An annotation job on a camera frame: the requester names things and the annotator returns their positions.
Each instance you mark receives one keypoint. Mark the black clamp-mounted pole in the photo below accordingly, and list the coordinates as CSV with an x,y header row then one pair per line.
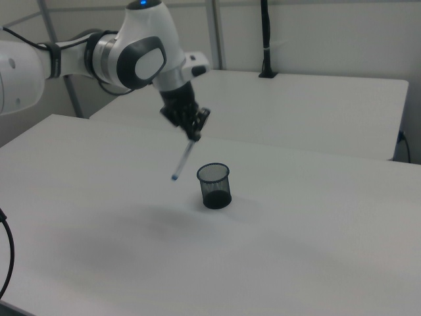
x,y
265,33

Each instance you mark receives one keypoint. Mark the black mesh pen cup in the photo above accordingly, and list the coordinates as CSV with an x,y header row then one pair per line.
x,y
215,197

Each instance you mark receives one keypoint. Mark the white marker with blue cap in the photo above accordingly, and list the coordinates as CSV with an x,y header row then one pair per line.
x,y
183,159

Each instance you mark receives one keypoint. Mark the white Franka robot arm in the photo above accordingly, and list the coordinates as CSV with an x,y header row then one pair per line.
x,y
141,52

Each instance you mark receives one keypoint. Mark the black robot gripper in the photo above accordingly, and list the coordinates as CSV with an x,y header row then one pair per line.
x,y
179,98

